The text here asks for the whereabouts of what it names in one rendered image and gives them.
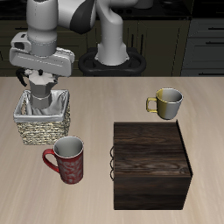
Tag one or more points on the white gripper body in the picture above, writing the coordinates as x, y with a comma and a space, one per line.
43, 62

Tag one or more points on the silver moka pot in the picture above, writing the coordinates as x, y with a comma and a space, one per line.
40, 87

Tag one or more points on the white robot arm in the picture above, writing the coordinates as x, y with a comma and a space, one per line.
110, 38

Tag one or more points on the woven basket with white liner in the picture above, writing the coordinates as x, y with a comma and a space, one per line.
43, 128

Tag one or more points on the red patterned mug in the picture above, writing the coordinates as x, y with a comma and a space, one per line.
70, 163

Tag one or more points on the yellow and white mug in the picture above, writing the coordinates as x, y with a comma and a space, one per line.
169, 103

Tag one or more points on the dark wooden cabinet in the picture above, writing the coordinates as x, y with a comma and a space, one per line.
150, 163

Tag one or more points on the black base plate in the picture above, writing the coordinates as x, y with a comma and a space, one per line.
137, 65

